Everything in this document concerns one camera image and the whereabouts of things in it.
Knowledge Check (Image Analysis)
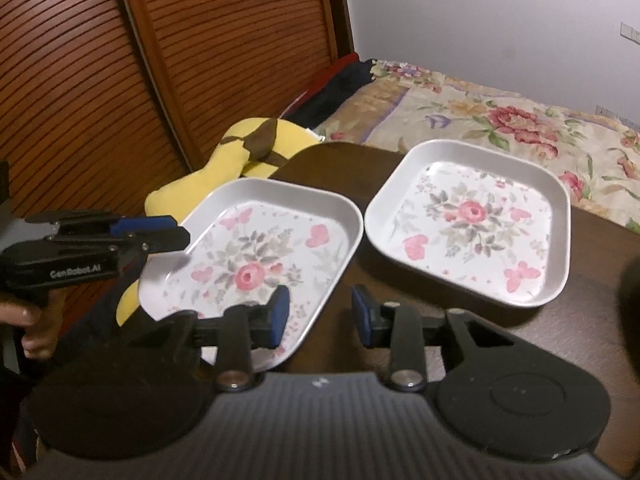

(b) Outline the wooden louvered wardrobe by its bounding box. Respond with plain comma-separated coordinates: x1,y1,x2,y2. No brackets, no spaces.
0,0,358,321

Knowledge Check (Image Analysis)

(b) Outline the white floral square plate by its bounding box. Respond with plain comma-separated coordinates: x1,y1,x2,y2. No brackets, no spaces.
364,139,572,308
137,177,364,373

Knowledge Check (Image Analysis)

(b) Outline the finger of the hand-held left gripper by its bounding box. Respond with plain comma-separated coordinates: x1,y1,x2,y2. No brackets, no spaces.
50,227,191,278
25,211,179,237

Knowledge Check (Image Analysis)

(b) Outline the white wall socket strip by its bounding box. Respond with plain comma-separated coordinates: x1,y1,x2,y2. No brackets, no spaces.
595,104,640,125

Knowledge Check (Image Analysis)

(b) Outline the floral blanket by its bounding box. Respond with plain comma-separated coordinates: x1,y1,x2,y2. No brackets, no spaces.
317,59,640,236

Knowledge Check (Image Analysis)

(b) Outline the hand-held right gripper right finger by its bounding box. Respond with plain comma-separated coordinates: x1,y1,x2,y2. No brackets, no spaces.
351,284,516,392

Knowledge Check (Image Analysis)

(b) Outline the person's left hand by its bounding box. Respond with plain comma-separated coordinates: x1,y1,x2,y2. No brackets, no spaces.
0,300,67,361

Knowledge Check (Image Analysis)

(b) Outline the yellow plush toy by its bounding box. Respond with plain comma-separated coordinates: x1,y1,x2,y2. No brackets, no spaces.
116,117,321,331

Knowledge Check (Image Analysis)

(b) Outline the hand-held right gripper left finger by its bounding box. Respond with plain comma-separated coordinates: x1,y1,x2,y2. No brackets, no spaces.
122,285,292,394

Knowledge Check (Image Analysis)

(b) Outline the red blanket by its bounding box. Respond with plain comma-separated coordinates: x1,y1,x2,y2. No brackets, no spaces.
280,51,361,116

